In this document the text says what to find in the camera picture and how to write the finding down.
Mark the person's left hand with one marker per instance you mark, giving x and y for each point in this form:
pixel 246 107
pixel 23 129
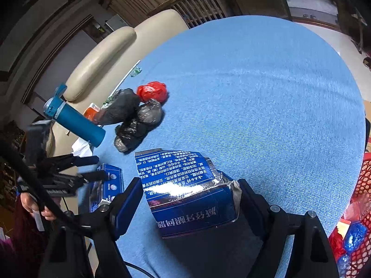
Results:
pixel 43 212

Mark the beige curtain with red stripe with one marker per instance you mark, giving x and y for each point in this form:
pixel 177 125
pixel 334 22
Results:
pixel 136 0

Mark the long red plastic bag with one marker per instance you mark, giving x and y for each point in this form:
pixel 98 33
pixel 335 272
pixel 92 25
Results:
pixel 338 244

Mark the blue plastic bag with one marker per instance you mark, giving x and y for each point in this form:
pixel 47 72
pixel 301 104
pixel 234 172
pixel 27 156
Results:
pixel 355 236

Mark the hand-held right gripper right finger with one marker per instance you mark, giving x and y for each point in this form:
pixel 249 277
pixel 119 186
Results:
pixel 256 207

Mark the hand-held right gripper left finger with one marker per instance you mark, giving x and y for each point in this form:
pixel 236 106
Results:
pixel 127 208

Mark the orange and white box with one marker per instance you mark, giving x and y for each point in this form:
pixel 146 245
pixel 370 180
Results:
pixel 92 112

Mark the red mesh plastic basket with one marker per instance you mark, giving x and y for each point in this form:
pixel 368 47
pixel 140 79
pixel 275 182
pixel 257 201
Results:
pixel 359 185

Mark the clear plastic wrapper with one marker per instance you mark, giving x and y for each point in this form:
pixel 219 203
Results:
pixel 359 212

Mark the brown slipper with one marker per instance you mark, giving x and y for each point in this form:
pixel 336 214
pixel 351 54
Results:
pixel 367 63

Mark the small black plastic bag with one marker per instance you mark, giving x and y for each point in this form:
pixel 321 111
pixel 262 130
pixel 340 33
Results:
pixel 132 134

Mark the small blue cardboard box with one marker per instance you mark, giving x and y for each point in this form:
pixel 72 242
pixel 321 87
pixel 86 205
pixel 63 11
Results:
pixel 105 185

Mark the wooden crib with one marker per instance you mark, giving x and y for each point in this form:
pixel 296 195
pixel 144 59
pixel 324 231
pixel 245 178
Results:
pixel 200 5

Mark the green packet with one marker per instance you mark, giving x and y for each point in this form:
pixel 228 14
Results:
pixel 109 98

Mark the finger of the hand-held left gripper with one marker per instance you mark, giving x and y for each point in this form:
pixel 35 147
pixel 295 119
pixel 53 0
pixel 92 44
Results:
pixel 87 160
pixel 95 176

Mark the large black plastic bag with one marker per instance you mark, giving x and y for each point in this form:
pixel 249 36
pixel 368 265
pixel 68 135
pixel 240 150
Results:
pixel 120 107

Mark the thin white stick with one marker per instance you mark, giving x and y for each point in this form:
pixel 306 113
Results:
pixel 127 73

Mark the teal thermos bottle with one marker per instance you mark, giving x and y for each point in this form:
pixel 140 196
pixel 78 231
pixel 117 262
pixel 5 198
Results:
pixel 78 124

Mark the white paper stack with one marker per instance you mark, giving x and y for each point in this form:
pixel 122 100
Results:
pixel 82 147

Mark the cream leather sofa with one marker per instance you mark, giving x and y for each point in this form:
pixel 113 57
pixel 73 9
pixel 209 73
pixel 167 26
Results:
pixel 95 60

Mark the green candy wrapper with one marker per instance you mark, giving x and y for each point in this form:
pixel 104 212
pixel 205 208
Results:
pixel 135 72

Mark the person's left forearm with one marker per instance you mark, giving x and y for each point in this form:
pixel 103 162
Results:
pixel 23 246

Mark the white standing air conditioner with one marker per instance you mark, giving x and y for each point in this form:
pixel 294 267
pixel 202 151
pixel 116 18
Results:
pixel 116 22

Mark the grey plastic bag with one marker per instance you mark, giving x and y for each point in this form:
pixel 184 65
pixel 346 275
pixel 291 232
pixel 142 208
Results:
pixel 150 111

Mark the dark display cabinet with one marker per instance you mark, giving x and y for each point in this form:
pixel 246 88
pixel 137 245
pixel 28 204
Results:
pixel 95 30

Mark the small red plastic bag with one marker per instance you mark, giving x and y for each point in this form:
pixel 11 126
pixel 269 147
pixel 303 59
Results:
pixel 152 92

